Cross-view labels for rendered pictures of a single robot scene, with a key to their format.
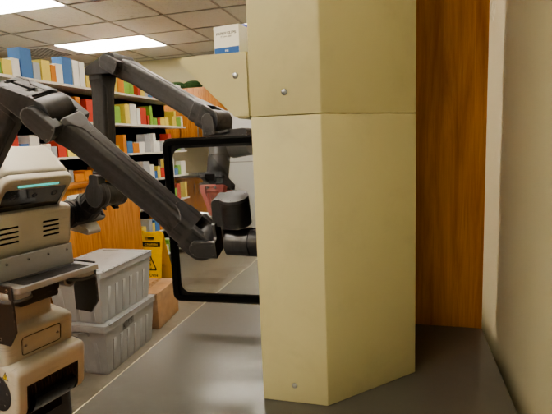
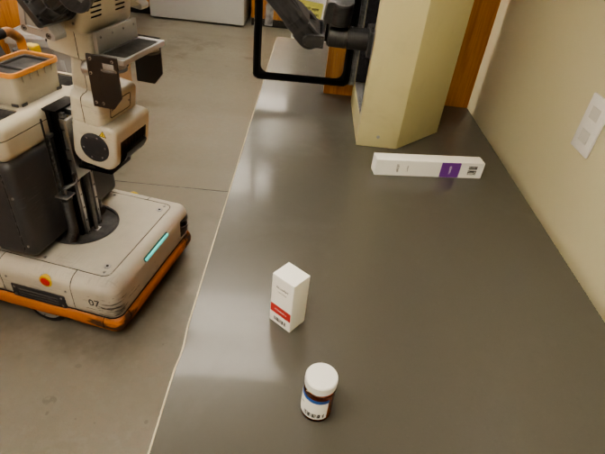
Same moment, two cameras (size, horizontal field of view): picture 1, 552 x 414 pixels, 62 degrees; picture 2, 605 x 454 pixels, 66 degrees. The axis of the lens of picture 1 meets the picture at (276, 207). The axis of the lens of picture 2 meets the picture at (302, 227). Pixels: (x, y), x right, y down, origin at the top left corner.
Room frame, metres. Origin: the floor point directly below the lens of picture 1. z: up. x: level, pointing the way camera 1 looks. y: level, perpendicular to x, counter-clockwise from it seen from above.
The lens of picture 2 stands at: (-0.36, 0.49, 1.50)
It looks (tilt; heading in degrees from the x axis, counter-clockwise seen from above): 36 degrees down; 343
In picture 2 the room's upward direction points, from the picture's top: 7 degrees clockwise
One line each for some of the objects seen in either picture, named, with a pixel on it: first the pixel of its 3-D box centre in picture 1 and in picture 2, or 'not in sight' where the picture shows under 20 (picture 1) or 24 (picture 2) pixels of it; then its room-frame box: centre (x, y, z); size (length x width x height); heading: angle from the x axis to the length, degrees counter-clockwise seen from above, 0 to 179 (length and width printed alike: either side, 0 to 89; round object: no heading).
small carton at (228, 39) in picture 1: (233, 46); not in sight; (0.83, 0.06, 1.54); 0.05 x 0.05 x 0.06; 65
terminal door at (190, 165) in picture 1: (227, 221); (306, 14); (1.06, 0.11, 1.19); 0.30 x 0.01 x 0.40; 77
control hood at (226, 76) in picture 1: (247, 95); not in sight; (0.89, 0.05, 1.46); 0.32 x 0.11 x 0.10; 165
